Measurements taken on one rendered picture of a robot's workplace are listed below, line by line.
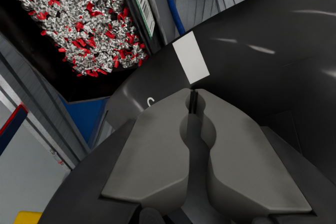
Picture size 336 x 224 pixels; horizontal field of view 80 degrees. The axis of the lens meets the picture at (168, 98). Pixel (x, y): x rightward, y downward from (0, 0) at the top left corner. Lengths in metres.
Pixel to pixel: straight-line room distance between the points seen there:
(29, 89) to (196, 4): 0.84
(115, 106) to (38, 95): 0.29
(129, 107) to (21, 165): 1.15
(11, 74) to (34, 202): 0.85
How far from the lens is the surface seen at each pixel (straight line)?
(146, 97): 0.17
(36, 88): 0.47
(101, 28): 0.27
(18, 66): 0.43
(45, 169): 1.24
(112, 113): 0.21
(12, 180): 1.29
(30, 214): 0.60
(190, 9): 1.09
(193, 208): 0.21
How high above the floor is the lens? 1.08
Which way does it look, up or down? 42 degrees down
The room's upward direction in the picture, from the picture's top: 175 degrees counter-clockwise
